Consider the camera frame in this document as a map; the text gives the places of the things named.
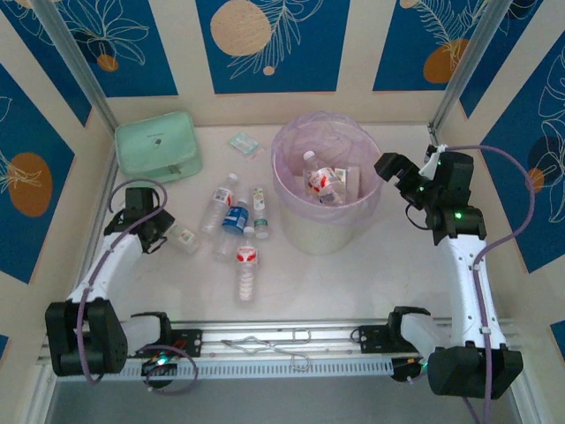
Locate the small bottle white label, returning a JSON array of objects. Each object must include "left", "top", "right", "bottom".
[{"left": 167, "top": 223, "right": 200, "bottom": 255}]

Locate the clear bottle white red label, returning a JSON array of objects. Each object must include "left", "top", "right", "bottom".
[{"left": 200, "top": 172, "right": 240, "bottom": 235}]

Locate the clear bottle blue label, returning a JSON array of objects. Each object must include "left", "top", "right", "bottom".
[{"left": 211, "top": 197, "right": 252, "bottom": 262}]

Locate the white bin with pink liner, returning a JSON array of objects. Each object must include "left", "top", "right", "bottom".
[{"left": 270, "top": 110, "right": 383, "bottom": 227}]

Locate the white plastic waste bin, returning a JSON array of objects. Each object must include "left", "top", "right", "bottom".
[{"left": 280, "top": 198, "right": 361, "bottom": 256}]

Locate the mint green zip pouch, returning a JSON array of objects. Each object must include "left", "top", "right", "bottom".
[{"left": 114, "top": 110, "right": 204, "bottom": 190}]

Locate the small bottle green label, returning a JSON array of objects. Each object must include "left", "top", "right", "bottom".
[{"left": 252, "top": 187, "right": 271, "bottom": 241}]

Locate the black controller board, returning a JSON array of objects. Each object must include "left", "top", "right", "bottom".
[
  {"left": 390, "top": 356, "right": 432, "bottom": 383},
  {"left": 139, "top": 355, "right": 178, "bottom": 377}
]

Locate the aluminium frame post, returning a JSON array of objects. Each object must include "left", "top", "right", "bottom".
[
  {"left": 428, "top": 0, "right": 516, "bottom": 132},
  {"left": 31, "top": 0, "right": 119, "bottom": 130}
]

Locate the aluminium front rail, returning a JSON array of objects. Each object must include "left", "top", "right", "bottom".
[{"left": 37, "top": 320, "right": 522, "bottom": 366}]

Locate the slotted grey cable duct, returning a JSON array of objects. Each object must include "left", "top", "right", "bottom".
[{"left": 56, "top": 362, "right": 395, "bottom": 382}]

